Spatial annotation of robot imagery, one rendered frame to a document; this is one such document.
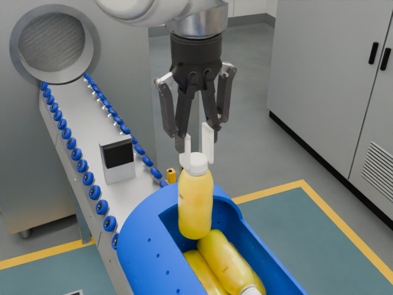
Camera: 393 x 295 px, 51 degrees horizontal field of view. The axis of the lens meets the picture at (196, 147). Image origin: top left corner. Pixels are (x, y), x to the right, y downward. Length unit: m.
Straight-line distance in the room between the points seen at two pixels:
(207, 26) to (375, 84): 1.99
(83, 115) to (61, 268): 0.96
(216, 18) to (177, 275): 0.42
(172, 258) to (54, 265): 1.72
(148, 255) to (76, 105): 1.17
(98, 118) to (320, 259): 1.43
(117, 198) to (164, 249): 0.57
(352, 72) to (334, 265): 1.11
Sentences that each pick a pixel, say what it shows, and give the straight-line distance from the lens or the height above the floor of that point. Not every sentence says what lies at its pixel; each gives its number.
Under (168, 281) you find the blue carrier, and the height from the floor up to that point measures 1.19.
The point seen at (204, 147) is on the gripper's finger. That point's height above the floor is 1.37.
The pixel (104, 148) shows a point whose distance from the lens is 1.27.
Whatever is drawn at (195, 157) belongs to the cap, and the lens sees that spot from 0.72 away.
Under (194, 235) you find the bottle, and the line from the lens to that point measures 0.80.
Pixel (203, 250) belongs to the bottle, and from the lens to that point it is 0.90.
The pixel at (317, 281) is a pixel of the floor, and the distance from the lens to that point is 2.33.
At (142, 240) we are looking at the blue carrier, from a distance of 0.81.
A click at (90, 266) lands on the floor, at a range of 2.37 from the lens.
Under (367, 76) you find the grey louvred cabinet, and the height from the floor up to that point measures 0.81.
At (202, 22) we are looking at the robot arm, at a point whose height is 1.61.
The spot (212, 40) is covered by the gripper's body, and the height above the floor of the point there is 1.58.
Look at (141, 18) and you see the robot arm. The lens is 0.37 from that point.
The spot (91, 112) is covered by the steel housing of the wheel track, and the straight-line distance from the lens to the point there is 1.79.
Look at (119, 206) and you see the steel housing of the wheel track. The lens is 1.28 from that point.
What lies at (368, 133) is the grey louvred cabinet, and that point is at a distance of 2.60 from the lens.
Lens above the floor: 1.78
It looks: 34 degrees down
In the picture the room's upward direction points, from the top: straight up
